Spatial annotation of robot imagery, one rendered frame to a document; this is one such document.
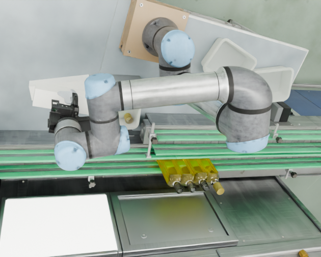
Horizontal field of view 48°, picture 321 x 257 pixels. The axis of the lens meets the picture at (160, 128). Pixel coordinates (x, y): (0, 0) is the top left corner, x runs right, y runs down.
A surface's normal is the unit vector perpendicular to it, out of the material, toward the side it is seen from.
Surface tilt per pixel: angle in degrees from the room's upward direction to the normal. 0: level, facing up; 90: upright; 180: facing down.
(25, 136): 90
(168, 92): 19
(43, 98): 0
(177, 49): 12
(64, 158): 1
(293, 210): 90
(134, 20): 5
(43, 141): 90
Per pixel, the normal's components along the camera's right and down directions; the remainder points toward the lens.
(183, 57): 0.29, 0.30
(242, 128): -0.49, 0.43
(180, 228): 0.15, -0.88
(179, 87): 0.10, -0.11
